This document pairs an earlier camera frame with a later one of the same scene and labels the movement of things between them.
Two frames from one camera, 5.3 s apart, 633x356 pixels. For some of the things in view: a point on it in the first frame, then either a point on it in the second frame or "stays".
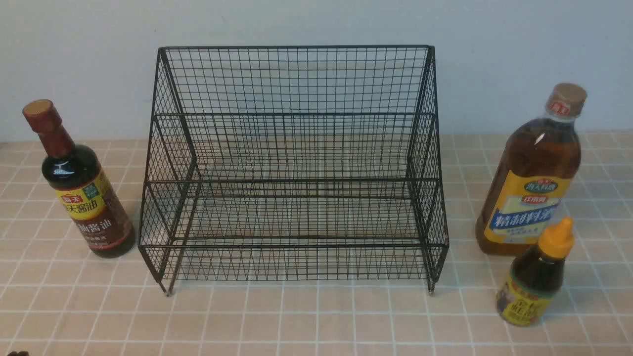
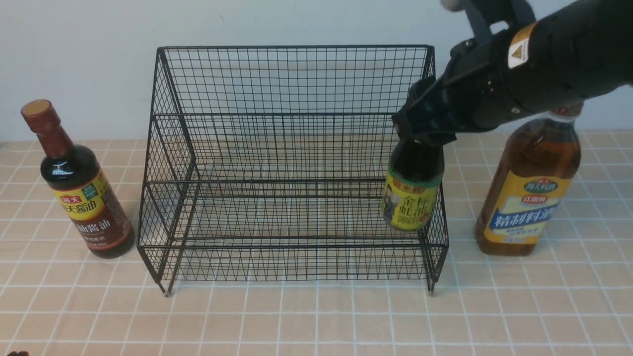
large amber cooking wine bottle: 533,180 stays
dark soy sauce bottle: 78,178 stays
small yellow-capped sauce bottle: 535,278 -> 415,177
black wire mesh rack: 294,164 stays
